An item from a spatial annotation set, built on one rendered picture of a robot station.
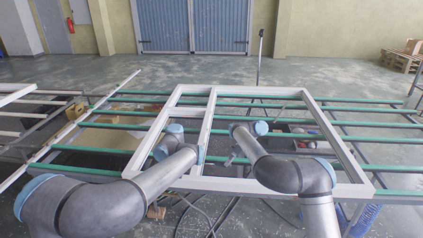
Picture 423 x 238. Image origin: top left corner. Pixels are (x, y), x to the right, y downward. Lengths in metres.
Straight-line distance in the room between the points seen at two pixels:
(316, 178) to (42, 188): 0.77
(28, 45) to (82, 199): 9.94
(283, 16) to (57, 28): 8.06
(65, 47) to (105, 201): 9.60
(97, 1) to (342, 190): 8.06
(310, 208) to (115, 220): 0.60
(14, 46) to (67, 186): 10.35
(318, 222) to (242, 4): 6.92
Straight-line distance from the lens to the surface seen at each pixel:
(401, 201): 1.72
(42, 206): 0.57
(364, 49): 8.73
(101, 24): 8.41
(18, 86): 3.78
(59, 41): 10.08
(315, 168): 0.83
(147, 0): 7.94
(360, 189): 1.50
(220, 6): 7.40
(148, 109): 2.65
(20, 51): 10.75
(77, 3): 8.99
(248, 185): 1.31
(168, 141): 1.03
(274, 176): 0.79
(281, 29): 7.23
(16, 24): 10.41
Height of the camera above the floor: 1.90
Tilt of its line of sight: 28 degrees down
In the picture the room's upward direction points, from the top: 1 degrees counter-clockwise
